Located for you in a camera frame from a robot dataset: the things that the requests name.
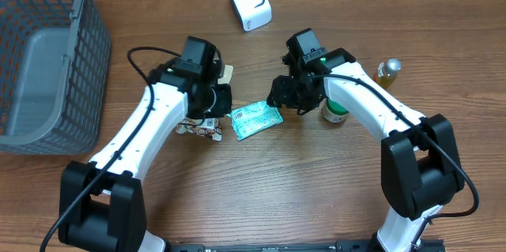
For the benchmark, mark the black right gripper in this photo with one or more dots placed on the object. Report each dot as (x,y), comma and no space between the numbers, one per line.
(285,99)

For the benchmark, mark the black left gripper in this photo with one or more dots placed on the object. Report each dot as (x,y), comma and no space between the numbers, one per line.
(220,103)

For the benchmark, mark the beige brown snack bag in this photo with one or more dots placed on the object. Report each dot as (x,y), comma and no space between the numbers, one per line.
(209,128)

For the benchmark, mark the green lidded white jar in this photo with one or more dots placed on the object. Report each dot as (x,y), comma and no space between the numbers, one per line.
(334,112)

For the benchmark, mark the teal wipes packet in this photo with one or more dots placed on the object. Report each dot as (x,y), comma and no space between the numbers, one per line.
(255,117)

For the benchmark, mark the yellow dish soap bottle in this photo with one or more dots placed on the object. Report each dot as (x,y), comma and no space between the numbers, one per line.
(387,72)

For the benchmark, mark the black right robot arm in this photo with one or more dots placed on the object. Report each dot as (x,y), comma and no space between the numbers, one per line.
(420,167)

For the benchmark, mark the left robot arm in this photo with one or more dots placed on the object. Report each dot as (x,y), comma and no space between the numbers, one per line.
(101,204)

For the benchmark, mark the white barcode scanner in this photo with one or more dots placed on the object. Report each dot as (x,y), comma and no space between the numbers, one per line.
(252,14)

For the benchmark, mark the grey plastic mesh basket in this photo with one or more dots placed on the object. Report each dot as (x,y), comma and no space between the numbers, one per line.
(55,58)

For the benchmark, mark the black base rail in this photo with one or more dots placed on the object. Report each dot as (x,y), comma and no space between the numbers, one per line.
(261,248)

